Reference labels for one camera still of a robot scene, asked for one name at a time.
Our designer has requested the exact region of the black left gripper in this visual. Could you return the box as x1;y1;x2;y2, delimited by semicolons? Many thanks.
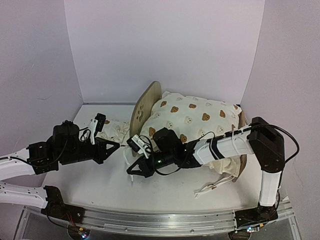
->
58;137;119;166

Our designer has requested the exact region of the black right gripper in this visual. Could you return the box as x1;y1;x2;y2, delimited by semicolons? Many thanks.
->
127;150;176;179

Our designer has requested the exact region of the wooden pet bed frame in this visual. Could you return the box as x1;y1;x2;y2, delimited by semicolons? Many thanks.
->
126;81;247;183

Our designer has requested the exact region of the bear print cushion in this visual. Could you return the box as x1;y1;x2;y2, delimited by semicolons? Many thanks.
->
122;91;243;200

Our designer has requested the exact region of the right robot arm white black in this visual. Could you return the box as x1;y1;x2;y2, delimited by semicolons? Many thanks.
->
126;117;300;230

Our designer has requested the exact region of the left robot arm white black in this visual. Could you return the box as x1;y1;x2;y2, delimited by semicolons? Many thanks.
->
0;120;120;224

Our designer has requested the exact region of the small bear print pillow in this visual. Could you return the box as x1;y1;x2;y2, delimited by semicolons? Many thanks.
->
97;119;130;145

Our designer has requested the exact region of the small circuit board with leds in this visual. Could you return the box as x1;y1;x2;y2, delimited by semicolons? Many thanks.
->
67;225;91;240

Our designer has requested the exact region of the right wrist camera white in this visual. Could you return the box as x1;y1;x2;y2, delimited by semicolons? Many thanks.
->
126;134;152;159

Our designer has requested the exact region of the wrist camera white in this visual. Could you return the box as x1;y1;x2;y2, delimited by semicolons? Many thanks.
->
88;113;106;145
126;134;152;159

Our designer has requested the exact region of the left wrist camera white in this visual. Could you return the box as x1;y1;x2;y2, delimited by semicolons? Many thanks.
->
88;113;106;145

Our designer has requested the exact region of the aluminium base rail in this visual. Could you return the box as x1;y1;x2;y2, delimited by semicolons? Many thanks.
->
14;197;300;240

